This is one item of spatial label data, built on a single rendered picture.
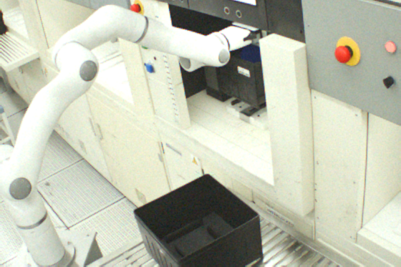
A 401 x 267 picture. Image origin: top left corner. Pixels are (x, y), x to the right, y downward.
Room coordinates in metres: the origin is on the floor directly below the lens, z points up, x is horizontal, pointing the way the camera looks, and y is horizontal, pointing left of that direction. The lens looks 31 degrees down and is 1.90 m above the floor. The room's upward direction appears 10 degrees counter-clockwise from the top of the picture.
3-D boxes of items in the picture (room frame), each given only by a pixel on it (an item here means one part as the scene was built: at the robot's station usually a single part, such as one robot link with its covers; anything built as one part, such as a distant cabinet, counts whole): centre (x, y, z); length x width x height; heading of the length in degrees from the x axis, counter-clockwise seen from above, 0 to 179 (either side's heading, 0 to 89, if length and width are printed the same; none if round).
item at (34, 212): (1.23, 0.61, 1.07); 0.19 x 0.12 x 0.24; 30
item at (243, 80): (1.72, -0.23, 1.09); 0.24 x 0.20 x 0.32; 32
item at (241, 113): (1.73, -0.24, 0.89); 0.22 x 0.21 x 0.04; 123
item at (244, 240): (1.13, 0.07, 0.85); 0.28 x 0.28 x 0.17; 27
